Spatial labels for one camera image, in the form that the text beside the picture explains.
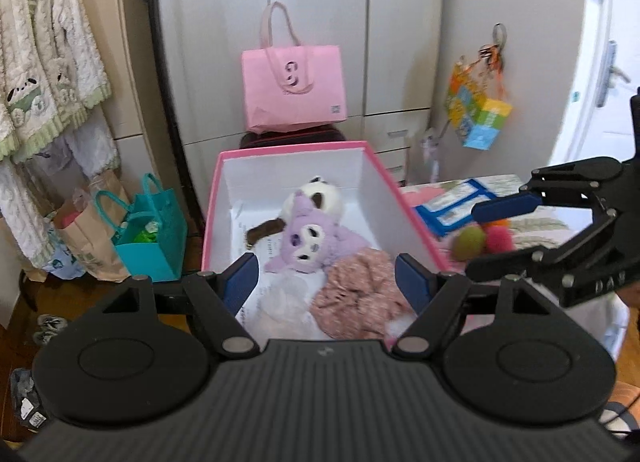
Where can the sandals on floor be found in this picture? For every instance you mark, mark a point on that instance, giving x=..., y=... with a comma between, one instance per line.
x=49, y=326

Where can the white fluffy pants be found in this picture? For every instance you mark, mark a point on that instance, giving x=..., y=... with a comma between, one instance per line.
x=31, y=191

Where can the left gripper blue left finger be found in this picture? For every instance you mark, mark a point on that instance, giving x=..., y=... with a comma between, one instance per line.
x=215, y=300

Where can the colourful hanging gift bag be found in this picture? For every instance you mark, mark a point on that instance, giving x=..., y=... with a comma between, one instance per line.
x=476, y=103

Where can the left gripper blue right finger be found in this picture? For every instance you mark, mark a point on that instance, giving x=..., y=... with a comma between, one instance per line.
x=437, y=299

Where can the orange plush ball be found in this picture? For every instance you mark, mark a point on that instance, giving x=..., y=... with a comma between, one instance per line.
x=495, y=223

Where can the green plush ball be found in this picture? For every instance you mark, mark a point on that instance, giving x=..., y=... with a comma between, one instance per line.
x=468, y=244

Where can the black suitcase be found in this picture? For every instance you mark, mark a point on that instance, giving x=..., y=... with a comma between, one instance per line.
x=324, y=133

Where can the brown paper bag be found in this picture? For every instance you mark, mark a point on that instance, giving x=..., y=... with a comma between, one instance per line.
x=85, y=232

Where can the white door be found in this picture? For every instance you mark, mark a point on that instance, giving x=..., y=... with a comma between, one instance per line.
x=596, y=120

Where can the black clothes rack pole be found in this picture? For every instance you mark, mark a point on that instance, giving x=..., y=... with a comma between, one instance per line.
x=193, y=208

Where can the pink tote bag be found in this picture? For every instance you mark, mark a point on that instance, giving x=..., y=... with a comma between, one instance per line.
x=291, y=88

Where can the grey wardrobe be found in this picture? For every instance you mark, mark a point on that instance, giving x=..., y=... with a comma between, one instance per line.
x=389, y=53

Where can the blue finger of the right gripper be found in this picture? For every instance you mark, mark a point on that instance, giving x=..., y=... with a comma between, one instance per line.
x=505, y=207
x=494, y=267

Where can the pink cardboard box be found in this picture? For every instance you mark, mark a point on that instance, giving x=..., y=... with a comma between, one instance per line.
x=251, y=186

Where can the pink plush ball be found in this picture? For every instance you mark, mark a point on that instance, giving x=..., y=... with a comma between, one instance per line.
x=498, y=240

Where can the teal gift bag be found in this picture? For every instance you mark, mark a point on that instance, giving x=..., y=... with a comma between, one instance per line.
x=149, y=233

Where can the wall hook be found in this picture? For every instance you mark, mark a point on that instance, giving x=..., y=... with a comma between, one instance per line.
x=499, y=37

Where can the pink floral cloth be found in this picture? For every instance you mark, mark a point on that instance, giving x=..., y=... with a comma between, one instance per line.
x=360, y=299

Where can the purple plush toy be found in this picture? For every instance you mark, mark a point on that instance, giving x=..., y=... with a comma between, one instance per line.
x=313, y=241

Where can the white green knitted cardigan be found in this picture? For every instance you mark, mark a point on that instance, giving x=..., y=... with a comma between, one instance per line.
x=52, y=73

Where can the blue white tissue pack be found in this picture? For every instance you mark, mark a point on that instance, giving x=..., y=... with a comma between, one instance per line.
x=451, y=211

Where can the white brown plush toy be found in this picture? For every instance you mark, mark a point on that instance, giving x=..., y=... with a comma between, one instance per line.
x=322, y=195

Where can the white fluffy cloth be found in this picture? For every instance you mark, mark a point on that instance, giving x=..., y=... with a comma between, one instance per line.
x=283, y=312

